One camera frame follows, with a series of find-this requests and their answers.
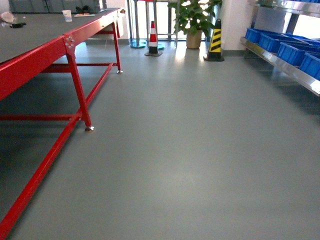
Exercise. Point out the steel shelf rack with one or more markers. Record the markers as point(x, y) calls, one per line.
point(299, 58)

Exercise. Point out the potted green plant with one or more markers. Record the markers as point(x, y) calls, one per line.
point(194, 18)

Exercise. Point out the white paper cup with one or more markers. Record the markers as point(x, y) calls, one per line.
point(67, 14)

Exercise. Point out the red white traffic cone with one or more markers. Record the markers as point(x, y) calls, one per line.
point(153, 50)

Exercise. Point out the yellow black striped cone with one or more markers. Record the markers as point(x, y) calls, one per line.
point(214, 53)

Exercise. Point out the red metal table frame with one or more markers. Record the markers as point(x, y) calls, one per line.
point(46, 89)

